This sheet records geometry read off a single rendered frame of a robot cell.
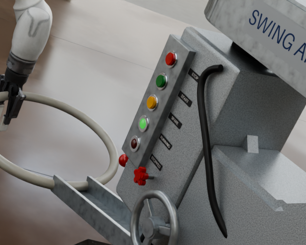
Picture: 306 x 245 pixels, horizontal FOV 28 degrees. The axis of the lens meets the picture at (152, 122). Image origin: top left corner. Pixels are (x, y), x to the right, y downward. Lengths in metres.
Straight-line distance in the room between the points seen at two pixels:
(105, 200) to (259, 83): 0.72
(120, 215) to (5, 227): 1.54
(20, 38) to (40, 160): 1.88
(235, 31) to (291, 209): 0.34
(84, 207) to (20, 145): 2.27
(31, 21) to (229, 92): 0.95
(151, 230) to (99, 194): 0.60
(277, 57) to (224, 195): 0.27
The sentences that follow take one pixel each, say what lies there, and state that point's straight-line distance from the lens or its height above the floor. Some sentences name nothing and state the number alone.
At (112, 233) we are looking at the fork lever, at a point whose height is 1.04.
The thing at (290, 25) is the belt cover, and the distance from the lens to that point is 1.04.
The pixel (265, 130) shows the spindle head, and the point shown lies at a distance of 1.23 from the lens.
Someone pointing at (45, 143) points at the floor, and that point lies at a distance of 3.96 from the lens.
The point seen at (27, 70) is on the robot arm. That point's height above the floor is 1.10.
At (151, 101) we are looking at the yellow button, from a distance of 1.26.
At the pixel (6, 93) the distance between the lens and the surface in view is 2.07.
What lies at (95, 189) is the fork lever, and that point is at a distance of 1.77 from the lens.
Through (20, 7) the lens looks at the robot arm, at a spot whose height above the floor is 1.26.
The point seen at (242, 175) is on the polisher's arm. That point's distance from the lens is 1.11.
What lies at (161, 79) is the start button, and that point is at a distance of 1.24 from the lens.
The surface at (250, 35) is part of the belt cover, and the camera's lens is 1.10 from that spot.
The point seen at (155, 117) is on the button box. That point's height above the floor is 1.40.
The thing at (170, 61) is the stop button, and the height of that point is 1.51.
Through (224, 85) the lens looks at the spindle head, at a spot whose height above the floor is 1.54.
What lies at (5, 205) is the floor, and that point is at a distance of 3.28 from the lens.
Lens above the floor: 1.87
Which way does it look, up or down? 23 degrees down
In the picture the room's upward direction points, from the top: 24 degrees clockwise
